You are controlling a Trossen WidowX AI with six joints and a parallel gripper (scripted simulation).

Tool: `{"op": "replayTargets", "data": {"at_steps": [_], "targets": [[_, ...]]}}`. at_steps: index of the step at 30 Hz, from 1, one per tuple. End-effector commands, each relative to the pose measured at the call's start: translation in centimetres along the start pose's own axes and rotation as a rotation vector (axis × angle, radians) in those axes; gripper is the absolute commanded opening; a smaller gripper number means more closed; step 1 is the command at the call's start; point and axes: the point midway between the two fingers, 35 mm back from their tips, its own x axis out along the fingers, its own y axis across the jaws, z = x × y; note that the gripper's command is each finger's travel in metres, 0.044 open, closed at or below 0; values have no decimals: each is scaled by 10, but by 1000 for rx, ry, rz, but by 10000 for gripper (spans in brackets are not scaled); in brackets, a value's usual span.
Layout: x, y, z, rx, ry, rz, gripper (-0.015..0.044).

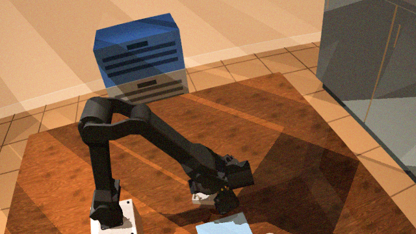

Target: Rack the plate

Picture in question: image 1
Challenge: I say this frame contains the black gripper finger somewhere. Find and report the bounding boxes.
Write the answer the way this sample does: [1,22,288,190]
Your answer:
[214,190,234,203]

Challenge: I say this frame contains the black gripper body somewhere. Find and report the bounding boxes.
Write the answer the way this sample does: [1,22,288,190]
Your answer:
[214,187,240,215]

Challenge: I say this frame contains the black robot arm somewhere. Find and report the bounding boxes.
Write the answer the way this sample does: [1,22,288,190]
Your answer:
[78,97,254,230]

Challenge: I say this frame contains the light blue flat mat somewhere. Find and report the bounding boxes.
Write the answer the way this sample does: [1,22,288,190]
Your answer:
[196,212,252,234]

